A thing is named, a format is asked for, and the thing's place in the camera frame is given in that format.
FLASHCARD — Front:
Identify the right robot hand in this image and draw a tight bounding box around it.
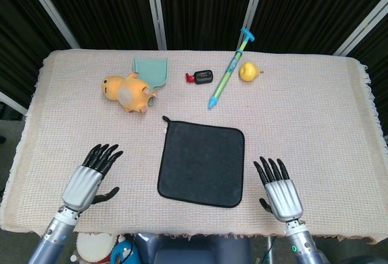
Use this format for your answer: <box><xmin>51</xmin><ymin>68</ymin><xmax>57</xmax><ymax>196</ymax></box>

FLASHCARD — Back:
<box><xmin>253</xmin><ymin>156</ymin><xmax>304</xmax><ymax>223</ymax></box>

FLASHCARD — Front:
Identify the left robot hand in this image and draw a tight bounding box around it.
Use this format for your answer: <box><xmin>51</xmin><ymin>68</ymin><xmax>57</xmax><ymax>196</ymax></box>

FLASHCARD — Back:
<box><xmin>61</xmin><ymin>143</ymin><xmax>124</xmax><ymax>213</ymax></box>

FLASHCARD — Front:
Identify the dark grey cloth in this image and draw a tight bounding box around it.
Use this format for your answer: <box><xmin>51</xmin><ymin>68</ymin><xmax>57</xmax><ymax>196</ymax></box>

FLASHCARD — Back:
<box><xmin>156</xmin><ymin>115</ymin><xmax>246</xmax><ymax>209</ymax></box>

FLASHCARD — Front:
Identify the white metal pole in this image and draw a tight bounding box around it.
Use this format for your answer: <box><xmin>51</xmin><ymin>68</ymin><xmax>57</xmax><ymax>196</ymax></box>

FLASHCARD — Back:
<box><xmin>266</xmin><ymin>235</ymin><xmax>275</xmax><ymax>264</ymax></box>

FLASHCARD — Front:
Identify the white round drum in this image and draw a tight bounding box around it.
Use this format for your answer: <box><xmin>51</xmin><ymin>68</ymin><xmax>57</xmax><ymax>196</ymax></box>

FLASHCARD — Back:
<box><xmin>75</xmin><ymin>232</ymin><xmax>118</xmax><ymax>264</ymax></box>

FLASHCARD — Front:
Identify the beige woven tablecloth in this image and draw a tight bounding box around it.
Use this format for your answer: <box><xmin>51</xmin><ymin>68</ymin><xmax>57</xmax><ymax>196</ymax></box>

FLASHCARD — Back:
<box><xmin>0</xmin><ymin>48</ymin><xmax>388</xmax><ymax>245</ymax></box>

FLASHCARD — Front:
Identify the blue and white toy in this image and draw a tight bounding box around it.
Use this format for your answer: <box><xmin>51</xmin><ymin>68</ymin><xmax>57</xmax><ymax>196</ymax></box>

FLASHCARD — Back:
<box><xmin>110</xmin><ymin>235</ymin><xmax>142</xmax><ymax>264</ymax></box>

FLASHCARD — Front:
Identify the blue grey robot torso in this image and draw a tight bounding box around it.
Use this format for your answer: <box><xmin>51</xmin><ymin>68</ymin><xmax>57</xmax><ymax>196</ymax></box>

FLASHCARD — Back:
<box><xmin>133</xmin><ymin>232</ymin><xmax>252</xmax><ymax>264</ymax></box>

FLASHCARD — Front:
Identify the yellow plush toy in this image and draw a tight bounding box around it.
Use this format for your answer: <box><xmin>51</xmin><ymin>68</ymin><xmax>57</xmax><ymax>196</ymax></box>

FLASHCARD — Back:
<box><xmin>101</xmin><ymin>72</ymin><xmax>159</xmax><ymax>115</ymax></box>

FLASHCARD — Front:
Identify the yellow pear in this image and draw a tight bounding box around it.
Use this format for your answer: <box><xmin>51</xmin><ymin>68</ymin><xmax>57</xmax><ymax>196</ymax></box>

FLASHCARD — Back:
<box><xmin>239</xmin><ymin>61</ymin><xmax>264</xmax><ymax>83</ymax></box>

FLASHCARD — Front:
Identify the blue green toy syringe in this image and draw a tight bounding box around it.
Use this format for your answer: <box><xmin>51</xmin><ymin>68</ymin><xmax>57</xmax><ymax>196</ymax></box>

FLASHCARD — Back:
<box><xmin>207</xmin><ymin>27</ymin><xmax>256</xmax><ymax>109</ymax></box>

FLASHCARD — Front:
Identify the mint green dustpan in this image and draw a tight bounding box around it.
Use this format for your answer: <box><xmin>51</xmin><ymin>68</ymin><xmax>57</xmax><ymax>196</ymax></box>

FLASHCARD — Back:
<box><xmin>133</xmin><ymin>57</ymin><xmax>169</xmax><ymax>107</ymax></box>

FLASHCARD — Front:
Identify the black device with red cap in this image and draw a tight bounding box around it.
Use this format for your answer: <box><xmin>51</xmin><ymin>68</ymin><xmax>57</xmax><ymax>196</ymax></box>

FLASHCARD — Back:
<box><xmin>185</xmin><ymin>69</ymin><xmax>213</xmax><ymax>85</ymax></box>

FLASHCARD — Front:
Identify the dark pleated curtain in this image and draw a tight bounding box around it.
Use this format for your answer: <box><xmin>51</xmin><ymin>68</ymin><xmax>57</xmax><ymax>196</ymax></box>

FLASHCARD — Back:
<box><xmin>0</xmin><ymin>0</ymin><xmax>388</xmax><ymax>143</ymax></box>

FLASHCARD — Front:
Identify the white frame post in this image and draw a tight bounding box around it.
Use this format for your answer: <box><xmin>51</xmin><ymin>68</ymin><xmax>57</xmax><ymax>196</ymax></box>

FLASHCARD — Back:
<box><xmin>19</xmin><ymin>0</ymin><xmax>80</xmax><ymax>49</ymax></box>
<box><xmin>333</xmin><ymin>0</ymin><xmax>388</xmax><ymax>57</ymax></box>
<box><xmin>244</xmin><ymin>0</ymin><xmax>269</xmax><ymax>52</ymax></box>
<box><xmin>144</xmin><ymin>0</ymin><xmax>167</xmax><ymax>50</ymax></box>
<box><xmin>0</xmin><ymin>90</ymin><xmax>28</xmax><ymax>116</ymax></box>

